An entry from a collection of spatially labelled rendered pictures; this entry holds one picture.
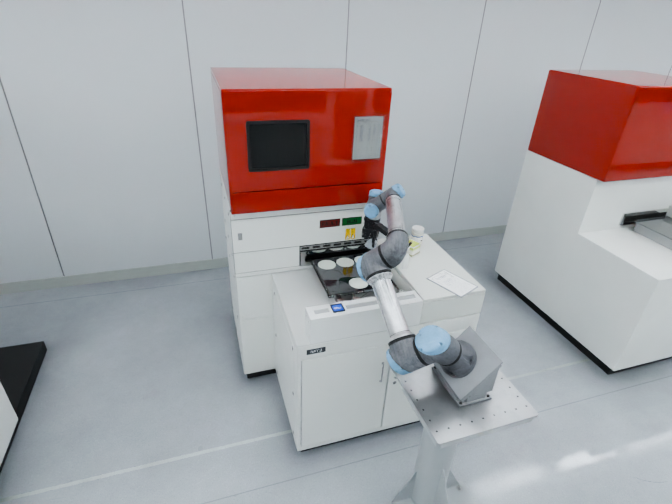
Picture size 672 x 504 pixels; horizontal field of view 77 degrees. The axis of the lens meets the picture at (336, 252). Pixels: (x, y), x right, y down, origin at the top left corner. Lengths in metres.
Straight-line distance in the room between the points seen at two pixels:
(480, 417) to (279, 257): 1.30
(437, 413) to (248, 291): 1.26
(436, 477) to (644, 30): 4.61
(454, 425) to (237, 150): 1.48
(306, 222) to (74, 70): 2.03
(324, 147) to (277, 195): 0.33
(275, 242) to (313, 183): 0.40
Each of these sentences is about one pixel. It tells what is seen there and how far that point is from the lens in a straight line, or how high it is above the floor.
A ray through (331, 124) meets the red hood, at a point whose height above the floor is 1.65.
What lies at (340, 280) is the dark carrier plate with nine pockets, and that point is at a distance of 2.24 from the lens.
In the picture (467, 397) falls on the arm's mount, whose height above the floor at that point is 0.87.
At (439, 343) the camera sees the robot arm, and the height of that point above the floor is 1.09.
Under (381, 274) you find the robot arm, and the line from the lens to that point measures 1.80.
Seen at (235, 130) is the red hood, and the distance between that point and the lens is 2.05.
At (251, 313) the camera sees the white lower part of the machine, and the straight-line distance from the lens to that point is 2.58.
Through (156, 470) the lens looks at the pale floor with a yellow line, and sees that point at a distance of 2.67.
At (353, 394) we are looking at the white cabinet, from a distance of 2.29.
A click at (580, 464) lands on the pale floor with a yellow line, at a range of 2.97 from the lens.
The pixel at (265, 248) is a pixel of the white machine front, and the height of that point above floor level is 0.99.
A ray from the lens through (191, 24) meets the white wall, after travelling 3.52.
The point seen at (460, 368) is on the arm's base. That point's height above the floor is 0.96.
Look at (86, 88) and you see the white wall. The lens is 3.62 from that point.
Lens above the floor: 2.13
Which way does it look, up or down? 30 degrees down
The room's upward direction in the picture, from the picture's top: 3 degrees clockwise
